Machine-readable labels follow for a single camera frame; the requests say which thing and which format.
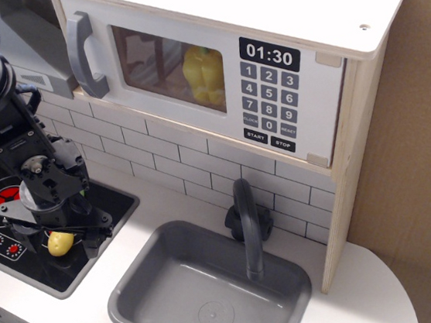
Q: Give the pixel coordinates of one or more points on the dark grey toy faucet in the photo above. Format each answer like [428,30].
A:
[250,226]

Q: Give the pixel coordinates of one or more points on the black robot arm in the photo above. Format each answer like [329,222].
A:
[22,139]

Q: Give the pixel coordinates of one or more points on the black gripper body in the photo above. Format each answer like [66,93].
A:
[74,214]

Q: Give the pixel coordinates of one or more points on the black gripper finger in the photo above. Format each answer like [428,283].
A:
[92,241]
[31,238]

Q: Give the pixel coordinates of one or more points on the black toy stovetop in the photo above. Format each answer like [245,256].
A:
[60,275]

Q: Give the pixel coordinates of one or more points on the yellow toy potato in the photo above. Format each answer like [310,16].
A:
[60,243]

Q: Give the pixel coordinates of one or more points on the grey toy sink basin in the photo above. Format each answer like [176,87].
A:
[187,274]

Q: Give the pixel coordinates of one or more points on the wooden toy microwave cabinet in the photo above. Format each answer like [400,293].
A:
[311,201]

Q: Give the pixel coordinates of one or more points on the white toy microwave door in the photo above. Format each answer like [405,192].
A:
[279,96]

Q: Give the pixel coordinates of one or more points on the yellow toy bell pepper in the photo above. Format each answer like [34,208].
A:
[203,70]

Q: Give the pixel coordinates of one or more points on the brown cardboard panel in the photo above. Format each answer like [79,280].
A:
[392,209]

